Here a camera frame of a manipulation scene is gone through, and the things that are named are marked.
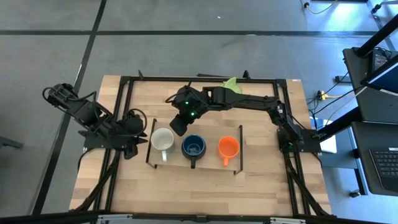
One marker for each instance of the grey chair leg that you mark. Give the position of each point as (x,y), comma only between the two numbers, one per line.
(9,143)

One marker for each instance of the black laptop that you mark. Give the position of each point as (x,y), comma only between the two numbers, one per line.
(385,168)

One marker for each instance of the orange plastic cup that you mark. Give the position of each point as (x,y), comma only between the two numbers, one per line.
(229,147)

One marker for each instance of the black aluminium table frame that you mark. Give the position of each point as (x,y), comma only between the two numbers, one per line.
(292,186)

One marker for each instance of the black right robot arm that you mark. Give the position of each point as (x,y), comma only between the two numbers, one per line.
(242,101)

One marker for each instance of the black monitor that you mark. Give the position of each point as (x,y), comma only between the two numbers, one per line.
(384,77)

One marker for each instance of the black caster wheel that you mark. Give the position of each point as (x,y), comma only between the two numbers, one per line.
(354,194)

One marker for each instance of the dark blue mug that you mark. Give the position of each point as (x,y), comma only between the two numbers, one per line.
(193,146)

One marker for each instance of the silver bar with black frame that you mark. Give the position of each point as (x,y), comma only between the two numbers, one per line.
(199,219)

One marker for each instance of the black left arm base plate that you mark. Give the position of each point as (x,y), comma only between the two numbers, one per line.
(93,143)

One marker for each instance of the green cloth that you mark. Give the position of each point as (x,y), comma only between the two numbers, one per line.
(232,84)

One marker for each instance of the laptop on side desk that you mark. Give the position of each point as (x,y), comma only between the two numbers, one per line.
(363,102)

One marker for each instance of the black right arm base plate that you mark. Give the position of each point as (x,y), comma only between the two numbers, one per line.
(311,141)

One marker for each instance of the wooden shelf with black legs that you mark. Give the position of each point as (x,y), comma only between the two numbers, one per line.
(211,160)

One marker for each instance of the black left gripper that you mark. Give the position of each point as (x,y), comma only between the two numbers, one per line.
(132,146)

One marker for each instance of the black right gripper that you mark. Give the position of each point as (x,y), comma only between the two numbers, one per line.
(179,126)

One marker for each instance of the black diagonal pole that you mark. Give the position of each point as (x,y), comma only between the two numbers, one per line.
(377,38)

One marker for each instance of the white ceramic mug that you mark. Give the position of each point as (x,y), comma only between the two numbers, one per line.
(162,139)

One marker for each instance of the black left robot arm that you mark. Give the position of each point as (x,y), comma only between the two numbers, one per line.
(90,116)

